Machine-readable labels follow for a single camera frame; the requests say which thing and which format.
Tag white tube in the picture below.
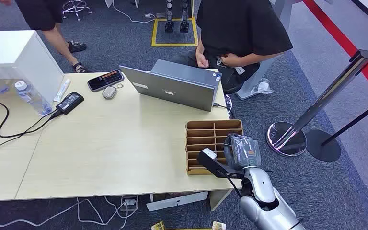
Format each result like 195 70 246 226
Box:
53 78 71 103

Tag yellow floor tape square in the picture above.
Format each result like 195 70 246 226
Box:
151 17 199 47

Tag white floor cable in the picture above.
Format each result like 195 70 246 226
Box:
0 196 138 230

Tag clear plastic water bottle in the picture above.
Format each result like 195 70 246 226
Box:
14 80 53 117

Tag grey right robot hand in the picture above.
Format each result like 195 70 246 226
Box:
223 133 263 171

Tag seated person's hand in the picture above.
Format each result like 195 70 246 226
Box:
195 50 210 69

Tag wooden slotted card organizer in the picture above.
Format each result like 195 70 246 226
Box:
185 119 244 176

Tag chrome stanchion post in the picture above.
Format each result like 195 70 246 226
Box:
265 49 368 157

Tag black power cable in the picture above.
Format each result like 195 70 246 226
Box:
0 98 63 153

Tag black robot legs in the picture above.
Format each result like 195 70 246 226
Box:
165 0 190 34

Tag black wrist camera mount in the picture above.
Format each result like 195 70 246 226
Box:
197 148 245 198

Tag grey computer mouse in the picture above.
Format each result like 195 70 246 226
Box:
102 86 117 100

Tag grey laptop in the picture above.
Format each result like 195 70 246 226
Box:
119 59 222 112

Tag black laptop charger cable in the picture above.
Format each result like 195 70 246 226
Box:
213 102 235 119

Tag standing person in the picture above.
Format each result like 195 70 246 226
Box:
0 0 88 74

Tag black power adapter brick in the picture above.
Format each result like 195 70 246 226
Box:
55 92 85 115

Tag white power strip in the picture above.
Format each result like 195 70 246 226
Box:
120 195 139 213

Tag white flat box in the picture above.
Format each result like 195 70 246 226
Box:
146 191 209 212

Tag black stanchion post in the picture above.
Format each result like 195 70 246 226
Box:
305 99 368 163

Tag seated person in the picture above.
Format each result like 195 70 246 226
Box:
171 0 294 101

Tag white cabinet box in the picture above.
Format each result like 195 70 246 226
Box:
0 30 65 105

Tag chrome stool base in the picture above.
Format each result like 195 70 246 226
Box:
62 0 93 22

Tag red floor tape stripe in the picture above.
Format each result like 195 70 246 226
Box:
302 0 368 106

